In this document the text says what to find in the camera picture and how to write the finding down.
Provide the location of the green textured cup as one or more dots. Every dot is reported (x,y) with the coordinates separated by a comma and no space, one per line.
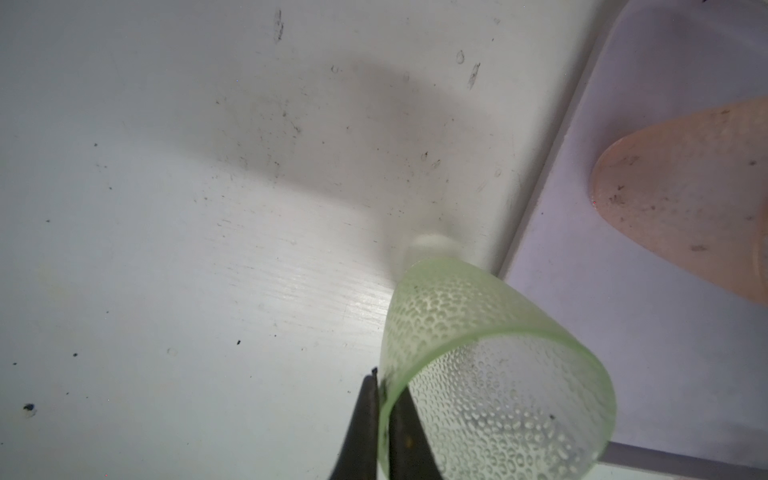
(502,390)

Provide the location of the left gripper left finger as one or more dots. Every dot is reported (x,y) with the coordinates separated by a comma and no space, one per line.
(357,459)

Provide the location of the pink textured cup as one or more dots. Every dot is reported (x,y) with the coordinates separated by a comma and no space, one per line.
(693,190)

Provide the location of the lilac plastic tray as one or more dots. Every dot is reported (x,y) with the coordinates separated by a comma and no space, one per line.
(688,360)

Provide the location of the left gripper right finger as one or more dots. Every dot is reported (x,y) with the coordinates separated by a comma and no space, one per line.
(410,455)

